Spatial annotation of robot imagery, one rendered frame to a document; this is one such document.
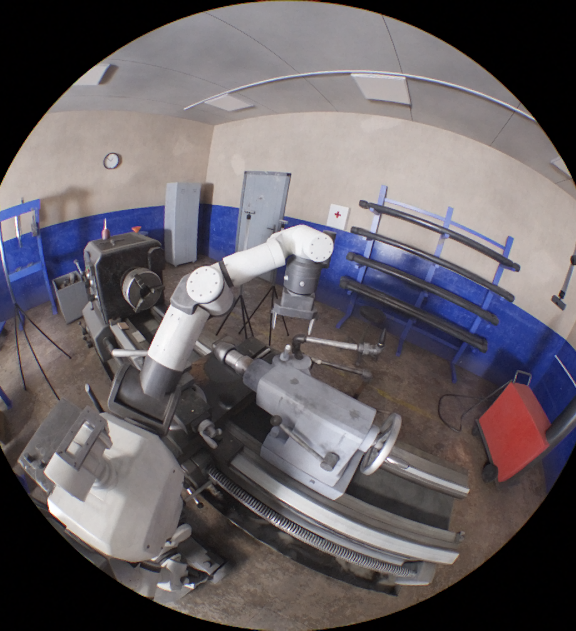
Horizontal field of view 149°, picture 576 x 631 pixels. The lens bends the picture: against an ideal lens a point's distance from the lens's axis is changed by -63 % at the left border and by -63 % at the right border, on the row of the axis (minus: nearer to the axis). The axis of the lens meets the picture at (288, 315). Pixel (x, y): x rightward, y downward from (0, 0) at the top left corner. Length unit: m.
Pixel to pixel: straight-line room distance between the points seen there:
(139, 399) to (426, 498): 1.22
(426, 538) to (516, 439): 1.75
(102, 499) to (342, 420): 0.60
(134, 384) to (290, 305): 0.42
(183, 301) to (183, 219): 4.56
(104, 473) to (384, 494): 1.04
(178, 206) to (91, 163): 2.11
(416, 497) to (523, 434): 1.60
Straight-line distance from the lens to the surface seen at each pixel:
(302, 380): 0.73
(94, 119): 5.02
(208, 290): 0.44
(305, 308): 0.58
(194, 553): 1.52
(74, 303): 3.67
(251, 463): 0.89
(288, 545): 1.30
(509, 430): 2.71
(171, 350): 0.47
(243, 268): 0.48
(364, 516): 0.96
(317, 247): 0.49
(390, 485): 1.18
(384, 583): 1.49
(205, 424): 0.76
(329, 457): 0.71
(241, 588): 1.71
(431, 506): 1.28
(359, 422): 0.69
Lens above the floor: 1.68
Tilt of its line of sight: 30 degrees down
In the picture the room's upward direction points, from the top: 11 degrees clockwise
